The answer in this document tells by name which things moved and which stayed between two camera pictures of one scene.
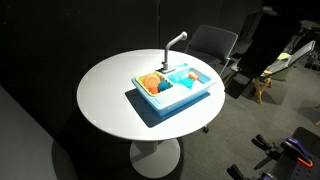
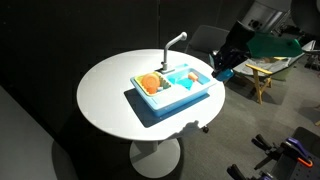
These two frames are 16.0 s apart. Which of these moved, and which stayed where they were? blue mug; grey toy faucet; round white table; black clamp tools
Moved: blue mug
Stayed: round white table; black clamp tools; grey toy faucet
